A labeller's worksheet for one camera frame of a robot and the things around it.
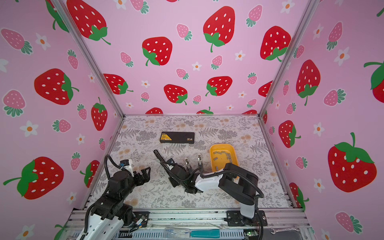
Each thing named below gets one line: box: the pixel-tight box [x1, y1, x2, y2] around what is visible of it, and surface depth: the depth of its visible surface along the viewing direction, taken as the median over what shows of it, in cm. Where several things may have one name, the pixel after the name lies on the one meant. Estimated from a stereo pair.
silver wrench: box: [270, 224, 301, 235], surface depth 73 cm
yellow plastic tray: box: [209, 143, 239, 172], surface depth 99 cm
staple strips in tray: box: [213, 151, 232, 168], surface depth 100 cm
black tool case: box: [159, 131, 195, 144], surface depth 106 cm
